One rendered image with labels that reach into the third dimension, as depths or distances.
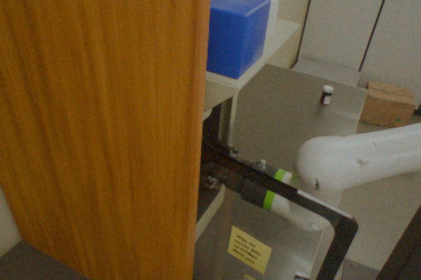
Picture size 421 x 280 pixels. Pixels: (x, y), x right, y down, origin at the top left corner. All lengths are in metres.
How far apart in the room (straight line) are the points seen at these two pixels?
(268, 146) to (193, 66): 0.96
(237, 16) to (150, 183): 0.27
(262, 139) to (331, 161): 0.76
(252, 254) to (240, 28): 0.38
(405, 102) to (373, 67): 0.50
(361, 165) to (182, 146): 0.33
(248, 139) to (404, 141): 0.75
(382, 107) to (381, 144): 2.81
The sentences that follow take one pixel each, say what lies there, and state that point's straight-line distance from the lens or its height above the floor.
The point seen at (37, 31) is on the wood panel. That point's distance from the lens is 0.56.
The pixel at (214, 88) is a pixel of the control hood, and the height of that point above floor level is 1.50.
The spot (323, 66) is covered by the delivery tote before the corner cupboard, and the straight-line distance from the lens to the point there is 3.69.
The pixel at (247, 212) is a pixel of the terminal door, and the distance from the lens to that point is 0.59.
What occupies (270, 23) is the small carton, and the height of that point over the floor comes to 1.53.
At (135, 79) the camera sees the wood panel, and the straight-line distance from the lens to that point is 0.47.
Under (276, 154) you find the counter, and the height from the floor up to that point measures 0.94.
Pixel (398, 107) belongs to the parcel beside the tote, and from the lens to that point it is 3.51.
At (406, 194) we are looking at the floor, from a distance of 2.93.
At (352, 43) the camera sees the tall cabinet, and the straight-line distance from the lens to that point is 3.71.
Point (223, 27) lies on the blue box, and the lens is 0.48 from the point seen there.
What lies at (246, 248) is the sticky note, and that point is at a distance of 0.65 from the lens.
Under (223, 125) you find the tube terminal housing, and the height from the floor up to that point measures 1.21.
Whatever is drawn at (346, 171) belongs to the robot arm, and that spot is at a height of 1.35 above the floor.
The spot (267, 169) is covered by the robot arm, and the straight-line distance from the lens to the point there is 0.77.
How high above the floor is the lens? 1.74
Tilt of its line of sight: 37 degrees down
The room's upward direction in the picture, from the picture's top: 5 degrees clockwise
